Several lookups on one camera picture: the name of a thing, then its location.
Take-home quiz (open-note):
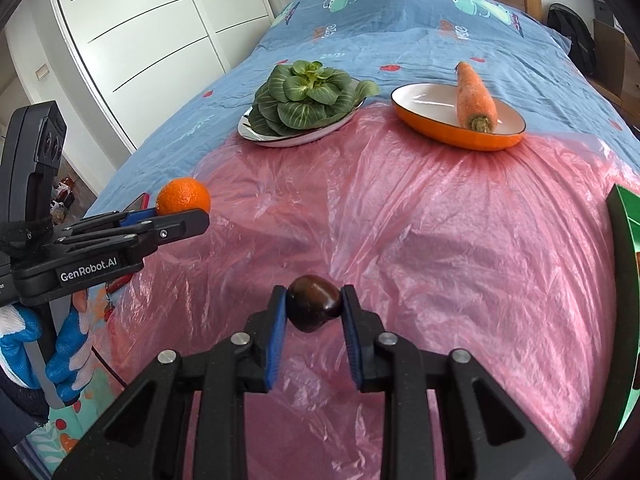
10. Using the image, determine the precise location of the wooden drawer cabinet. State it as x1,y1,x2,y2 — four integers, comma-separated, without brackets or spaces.
589,18,639,128

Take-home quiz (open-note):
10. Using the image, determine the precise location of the pink plastic sheet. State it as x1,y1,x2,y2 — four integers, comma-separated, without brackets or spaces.
96,104,639,462

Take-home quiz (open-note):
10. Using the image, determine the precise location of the dark plum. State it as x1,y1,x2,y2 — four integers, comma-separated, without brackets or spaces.
285,274,343,333

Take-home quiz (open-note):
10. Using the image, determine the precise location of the green tray box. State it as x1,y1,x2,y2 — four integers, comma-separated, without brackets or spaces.
575,184,639,479

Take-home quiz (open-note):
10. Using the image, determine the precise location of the blue white gloved hand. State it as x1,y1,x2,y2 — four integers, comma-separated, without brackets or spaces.
0,288,106,409

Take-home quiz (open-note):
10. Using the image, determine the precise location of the white wardrobe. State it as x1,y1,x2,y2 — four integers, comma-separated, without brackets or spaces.
55,0,273,151

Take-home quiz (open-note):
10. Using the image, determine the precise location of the white patterned oval plate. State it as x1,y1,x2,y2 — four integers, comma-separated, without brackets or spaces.
238,79,367,148

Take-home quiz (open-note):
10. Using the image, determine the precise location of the orange oval dish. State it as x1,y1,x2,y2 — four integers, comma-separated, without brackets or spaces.
390,84,526,152

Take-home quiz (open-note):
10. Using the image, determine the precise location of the orange mandarin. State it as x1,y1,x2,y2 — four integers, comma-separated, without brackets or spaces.
155,177,210,216

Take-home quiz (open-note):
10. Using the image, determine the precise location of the blue cartoon bed sheet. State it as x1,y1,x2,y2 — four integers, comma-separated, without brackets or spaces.
25,0,639,471

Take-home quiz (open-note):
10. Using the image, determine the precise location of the orange carrot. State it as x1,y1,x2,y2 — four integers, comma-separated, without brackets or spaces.
456,62,498,133

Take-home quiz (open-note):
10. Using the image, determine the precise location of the black backpack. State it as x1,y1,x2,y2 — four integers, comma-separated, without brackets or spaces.
547,3,597,77

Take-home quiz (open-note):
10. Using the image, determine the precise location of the green bok choy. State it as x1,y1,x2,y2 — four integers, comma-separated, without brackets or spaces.
252,60,380,130

